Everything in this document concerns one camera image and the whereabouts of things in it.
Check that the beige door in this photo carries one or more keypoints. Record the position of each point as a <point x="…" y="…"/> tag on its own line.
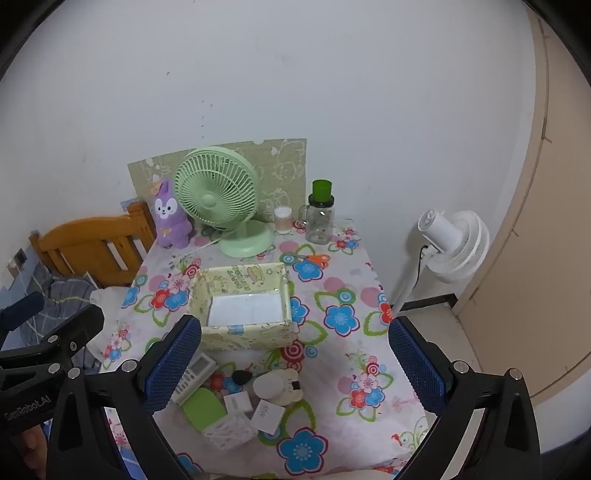
<point x="554" y="230"/>

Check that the white charger block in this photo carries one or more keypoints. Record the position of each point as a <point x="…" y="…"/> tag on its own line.
<point x="268" y="415"/>

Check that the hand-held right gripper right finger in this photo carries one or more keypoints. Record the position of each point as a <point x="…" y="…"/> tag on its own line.
<point x="415" y="364"/>

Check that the green cartoon printed board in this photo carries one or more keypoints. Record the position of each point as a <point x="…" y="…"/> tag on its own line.
<point x="281" y="166"/>

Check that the floral tablecloth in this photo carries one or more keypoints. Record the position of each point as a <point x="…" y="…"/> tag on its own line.
<point x="341" y="360"/>

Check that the glass mug jar green lid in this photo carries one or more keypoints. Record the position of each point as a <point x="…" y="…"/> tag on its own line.
<point x="318" y="221"/>

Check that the purple plush toy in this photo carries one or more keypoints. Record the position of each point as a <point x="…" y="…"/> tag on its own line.
<point x="171" y="221"/>

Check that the black car key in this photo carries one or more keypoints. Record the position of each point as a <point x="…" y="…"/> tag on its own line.
<point x="239" y="377"/>

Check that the green desk fan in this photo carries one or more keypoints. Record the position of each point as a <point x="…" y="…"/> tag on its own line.
<point x="217" y="203"/>

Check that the white remote control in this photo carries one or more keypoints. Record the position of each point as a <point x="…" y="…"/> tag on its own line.
<point x="199" y="369"/>

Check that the yellow fabric storage box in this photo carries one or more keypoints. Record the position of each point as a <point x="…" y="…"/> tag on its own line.
<point x="244" y="339"/>

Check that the small white box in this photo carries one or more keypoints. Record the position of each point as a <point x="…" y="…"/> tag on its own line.
<point x="238" y="404"/>

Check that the grey plaid blanket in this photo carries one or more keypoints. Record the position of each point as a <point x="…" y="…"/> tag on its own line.
<point x="64" y="295"/>

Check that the clear plastic box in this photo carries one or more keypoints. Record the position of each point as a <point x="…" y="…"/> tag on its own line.
<point x="228" y="431"/>

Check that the wooden bed headboard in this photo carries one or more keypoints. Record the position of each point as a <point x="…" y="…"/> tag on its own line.
<point x="83" y="235"/>

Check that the blue wall sticker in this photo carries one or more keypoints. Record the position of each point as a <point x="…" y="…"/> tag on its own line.
<point x="127" y="203"/>

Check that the white round case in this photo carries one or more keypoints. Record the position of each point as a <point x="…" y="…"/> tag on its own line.
<point x="268" y="385"/>

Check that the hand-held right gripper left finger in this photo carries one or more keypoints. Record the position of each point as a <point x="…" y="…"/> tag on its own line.
<point x="173" y="364"/>

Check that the clear cotton swab jar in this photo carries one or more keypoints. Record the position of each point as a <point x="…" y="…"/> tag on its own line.
<point x="283" y="221"/>

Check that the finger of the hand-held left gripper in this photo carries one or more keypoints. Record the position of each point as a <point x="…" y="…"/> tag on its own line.
<point x="21" y="313"/>
<point x="74" y="328"/>

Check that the green rounded case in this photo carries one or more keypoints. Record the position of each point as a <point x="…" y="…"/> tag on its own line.
<point x="203" y="408"/>

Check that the white standing fan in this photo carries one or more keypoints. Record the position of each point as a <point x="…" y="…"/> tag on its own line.
<point x="461" y="249"/>

